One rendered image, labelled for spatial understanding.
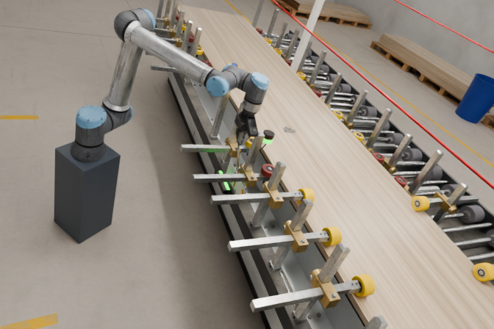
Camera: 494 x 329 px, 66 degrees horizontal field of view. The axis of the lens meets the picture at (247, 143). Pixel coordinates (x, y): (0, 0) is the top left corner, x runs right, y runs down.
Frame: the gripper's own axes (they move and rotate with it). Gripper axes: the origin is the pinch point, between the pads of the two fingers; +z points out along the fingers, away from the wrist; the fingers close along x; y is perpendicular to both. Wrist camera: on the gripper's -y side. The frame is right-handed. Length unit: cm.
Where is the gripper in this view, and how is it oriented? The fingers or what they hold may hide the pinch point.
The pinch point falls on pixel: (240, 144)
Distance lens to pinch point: 189.1
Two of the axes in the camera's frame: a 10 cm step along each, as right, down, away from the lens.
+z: -2.8, 7.9, 5.4
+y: -3.4, -6.1, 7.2
